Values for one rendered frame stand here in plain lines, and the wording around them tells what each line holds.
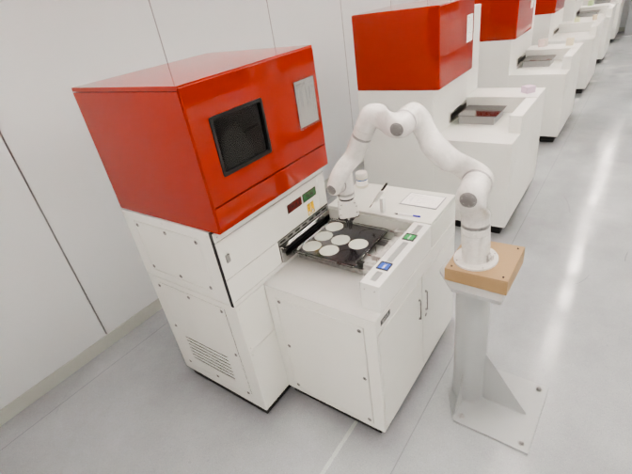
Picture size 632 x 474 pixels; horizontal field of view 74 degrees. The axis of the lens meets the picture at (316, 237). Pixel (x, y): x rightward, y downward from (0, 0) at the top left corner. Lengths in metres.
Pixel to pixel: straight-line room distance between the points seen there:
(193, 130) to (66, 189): 1.61
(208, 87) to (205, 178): 0.33
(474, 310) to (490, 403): 0.65
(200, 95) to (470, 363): 1.77
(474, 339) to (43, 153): 2.64
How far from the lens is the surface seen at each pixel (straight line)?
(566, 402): 2.70
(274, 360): 2.39
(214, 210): 1.72
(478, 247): 1.92
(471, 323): 2.16
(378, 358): 1.94
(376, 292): 1.76
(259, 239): 2.01
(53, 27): 3.11
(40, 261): 3.13
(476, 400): 2.57
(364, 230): 2.25
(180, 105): 1.60
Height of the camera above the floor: 2.02
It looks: 30 degrees down
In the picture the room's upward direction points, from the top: 9 degrees counter-clockwise
